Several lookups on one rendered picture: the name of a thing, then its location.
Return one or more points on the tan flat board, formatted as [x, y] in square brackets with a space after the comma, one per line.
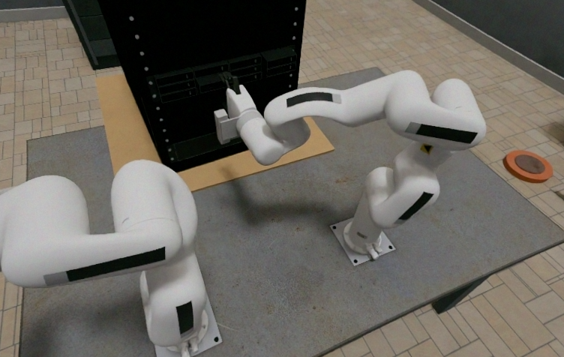
[129, 140]

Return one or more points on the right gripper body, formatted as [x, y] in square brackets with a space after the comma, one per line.
[240, 104]

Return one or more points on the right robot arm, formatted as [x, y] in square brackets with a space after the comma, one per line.
[456, 124]

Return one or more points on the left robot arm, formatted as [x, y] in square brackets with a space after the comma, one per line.
[44, 227]

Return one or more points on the black rack frame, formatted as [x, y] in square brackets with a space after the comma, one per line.
[162, 36]

